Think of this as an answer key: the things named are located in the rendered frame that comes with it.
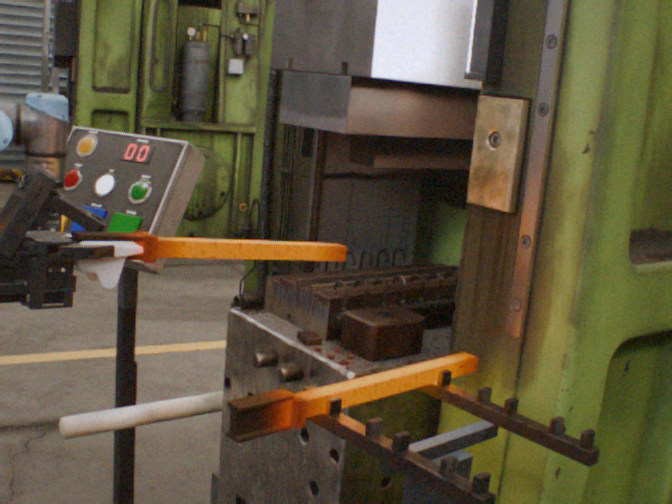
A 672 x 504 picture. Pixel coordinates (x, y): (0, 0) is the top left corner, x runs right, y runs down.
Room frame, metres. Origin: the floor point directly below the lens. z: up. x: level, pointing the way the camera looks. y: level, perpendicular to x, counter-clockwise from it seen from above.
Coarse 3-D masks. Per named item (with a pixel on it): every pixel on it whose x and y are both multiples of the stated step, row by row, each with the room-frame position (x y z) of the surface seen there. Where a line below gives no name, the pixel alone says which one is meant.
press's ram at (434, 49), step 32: (288, 0) 1.52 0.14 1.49; (320, 0) 1.44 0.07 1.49; (352, 0) 1.37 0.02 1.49; (384, 0) 1.33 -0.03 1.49; (416, 0) 1.37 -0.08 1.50; (448, 0) 1.42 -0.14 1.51; (288, 32) 1.51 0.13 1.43; (320, 32) 1.44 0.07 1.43; (352, 32) 1.37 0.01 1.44; (384, 32) 1.33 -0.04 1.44; (416, 32) 1.38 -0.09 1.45; (448, 32) 1.42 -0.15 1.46; (288, 64) 1.51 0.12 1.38; (320, 64) 1.43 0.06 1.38; (352, 64) 1.36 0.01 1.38; (384, 64) 1.34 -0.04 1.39; (416, 64) 1.38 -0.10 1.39; (448, 64) 1.43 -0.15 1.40
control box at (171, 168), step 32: (96, 160) 1.80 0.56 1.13; (128, 160) 1.76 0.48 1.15; (160, 160) 1.73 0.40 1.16; (192, 160) 1.75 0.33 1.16; (64, 192) 1.79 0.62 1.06; (96, 192) 1.75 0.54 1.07; (128, 192) 1.72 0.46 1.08; (160, 192) 1.69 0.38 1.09; (192, 192) 1.76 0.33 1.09; (160, 224) 1.67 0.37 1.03
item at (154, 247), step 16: (80, 240) 0.97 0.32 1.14; (96, 240) 0.98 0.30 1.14; (112, 240) 0.99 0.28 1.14; (128, 240) 1.00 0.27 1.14; (144, 240) 1.02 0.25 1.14; (160, 240) 1.03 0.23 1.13; (176, 240) 1.05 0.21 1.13; (192, 240) 1.07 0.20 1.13; (208, 240) 1.09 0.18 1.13; (224, 240) 1.11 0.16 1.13; (240, 240) 1.13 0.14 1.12; (256, 240) 1.15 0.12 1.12; (128, 256) 1.00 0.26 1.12; (144, 256) 1.02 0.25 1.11; (160, 256) 1.03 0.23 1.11; (176, 256) 1.05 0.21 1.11; (192, 256) 1.06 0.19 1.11; (208, 256) 1.07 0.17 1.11; (224, 256) 1.09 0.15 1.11; (240, 256) 1.11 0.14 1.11; (256, 256) 1.12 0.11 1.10; (272, 256) 1.14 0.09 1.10; (288, 256) 1.16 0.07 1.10; (304, 256) 1.17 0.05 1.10; (320, 256) 1.19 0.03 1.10; (336, 256) 1.21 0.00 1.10
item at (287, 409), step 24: (432, 360) 1.15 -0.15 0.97; (456, 360) 1.16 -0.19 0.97; (336, 384) 1.02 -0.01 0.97; (360, 384) 1.02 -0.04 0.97; (384, 384) 1.04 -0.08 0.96; (408, 384) 1.08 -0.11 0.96; (240, 408) 0.88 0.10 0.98; (264, 408) 0.91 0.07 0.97; (288, 408) 0.94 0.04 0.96; (312, 408) 0.96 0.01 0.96; (240, 432) 0.89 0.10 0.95; (264, 432) 0.91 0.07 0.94
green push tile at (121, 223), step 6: (114, 216) 1.69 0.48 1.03; (120, 216) 1.68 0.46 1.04; (126, 216) 1.68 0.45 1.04; (132, 216) 1.67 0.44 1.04; (114, 222) 1.68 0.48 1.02; (120, 222) 1.67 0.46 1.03; (126, 222) 1.67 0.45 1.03; (132, 222) 1.66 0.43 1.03; (138, 222) 1.66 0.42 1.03; (108, 228) 1.68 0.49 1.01; (114, 228) 1.67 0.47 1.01; (120, 228) 1.66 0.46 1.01; (126, 228) 1.66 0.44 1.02; (132, 228) 1.65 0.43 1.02; (138, 228) 1.65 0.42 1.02
